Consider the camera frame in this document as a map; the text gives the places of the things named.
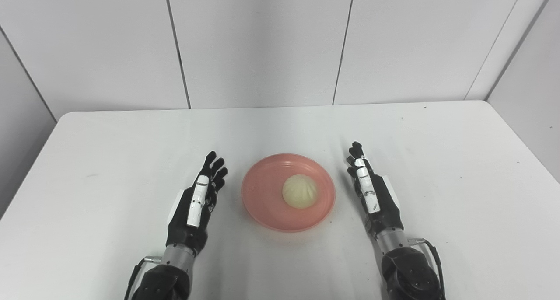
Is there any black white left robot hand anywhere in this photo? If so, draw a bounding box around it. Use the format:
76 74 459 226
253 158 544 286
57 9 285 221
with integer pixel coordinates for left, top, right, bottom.
166 150 228 256

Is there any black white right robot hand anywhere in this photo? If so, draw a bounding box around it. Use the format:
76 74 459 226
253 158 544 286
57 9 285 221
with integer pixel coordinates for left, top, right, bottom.
346 141 404 239

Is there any pink round plate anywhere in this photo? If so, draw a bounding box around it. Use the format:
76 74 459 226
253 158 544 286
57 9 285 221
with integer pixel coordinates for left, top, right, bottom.
241 153 336 233

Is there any pale steamed bun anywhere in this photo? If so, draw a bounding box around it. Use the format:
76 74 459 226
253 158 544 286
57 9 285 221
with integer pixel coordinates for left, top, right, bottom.
282 174 319 209

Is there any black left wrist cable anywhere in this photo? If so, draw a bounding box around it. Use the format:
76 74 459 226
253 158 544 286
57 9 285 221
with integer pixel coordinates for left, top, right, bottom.
124 256 162 300

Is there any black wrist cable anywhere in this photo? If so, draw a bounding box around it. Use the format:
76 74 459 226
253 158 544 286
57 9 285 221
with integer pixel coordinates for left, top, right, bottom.
124 256 162 300
408 237 447 300

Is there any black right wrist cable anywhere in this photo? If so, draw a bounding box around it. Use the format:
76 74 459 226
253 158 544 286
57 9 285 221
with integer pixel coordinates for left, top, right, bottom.
408 237 447 300

